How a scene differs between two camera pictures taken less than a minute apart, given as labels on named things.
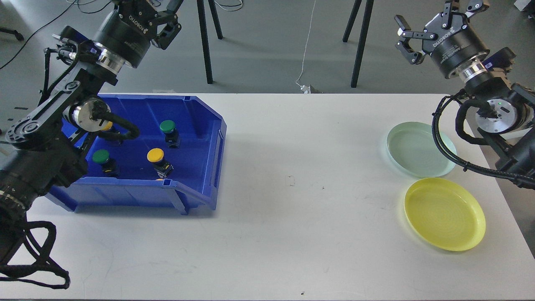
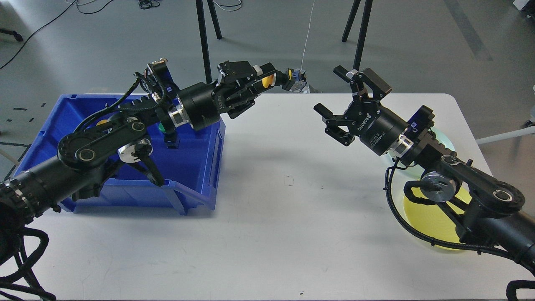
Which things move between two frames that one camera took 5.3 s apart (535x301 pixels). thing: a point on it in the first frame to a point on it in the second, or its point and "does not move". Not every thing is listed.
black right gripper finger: [472, 6] to [379, 88]
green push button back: [172, 138] does not move
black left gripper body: [130, 29] to [202, 103]
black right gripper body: [454, 47] to [378, 126]
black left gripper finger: [173, 6] to [233, 73]
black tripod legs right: [363, 36] does not move
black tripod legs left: [203, 31] does not move
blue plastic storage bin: [175, 160] does not move
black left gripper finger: [164, 39] to [242, 103]
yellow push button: [156, 155] to [267, 80]
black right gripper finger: [406, 32] to [336, 127]
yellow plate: [445, 213] does not move
